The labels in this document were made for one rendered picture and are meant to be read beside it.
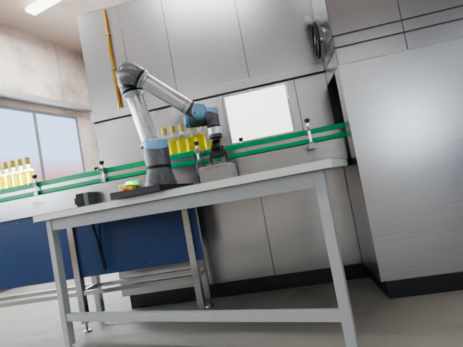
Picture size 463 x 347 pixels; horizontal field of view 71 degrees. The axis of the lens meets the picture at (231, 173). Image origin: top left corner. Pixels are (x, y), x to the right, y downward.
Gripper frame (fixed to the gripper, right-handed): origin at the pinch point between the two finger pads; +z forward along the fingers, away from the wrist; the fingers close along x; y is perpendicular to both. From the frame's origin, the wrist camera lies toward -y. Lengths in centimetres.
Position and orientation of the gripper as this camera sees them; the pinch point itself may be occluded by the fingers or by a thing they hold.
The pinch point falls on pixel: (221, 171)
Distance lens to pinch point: 174.5
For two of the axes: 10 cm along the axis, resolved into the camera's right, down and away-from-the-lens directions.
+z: 1.8, 9.8, -0.5
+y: 1.4, 0.2, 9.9
